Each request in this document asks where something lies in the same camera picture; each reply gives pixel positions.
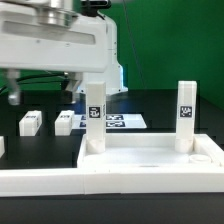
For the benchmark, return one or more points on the white fence wall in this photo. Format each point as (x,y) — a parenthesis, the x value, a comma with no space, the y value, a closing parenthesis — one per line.
(2,147)
(72,181)

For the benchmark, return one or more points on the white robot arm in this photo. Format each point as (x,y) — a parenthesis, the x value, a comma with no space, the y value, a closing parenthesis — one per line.
(60,13)

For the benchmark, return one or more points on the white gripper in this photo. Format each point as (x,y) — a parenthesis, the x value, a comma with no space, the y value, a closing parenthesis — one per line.
(27,44)

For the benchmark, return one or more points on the white desk top tray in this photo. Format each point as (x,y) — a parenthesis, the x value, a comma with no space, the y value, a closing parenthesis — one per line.
(150,150)

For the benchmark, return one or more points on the white front fence wall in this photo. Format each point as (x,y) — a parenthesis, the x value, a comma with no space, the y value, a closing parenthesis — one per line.
(72,181)

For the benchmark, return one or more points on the fiducial marker sheet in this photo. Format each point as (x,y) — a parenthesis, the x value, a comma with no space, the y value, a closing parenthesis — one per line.
(114,121)

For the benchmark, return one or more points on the white left fence wall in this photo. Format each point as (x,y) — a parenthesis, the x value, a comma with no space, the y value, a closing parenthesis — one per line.
(2,147)

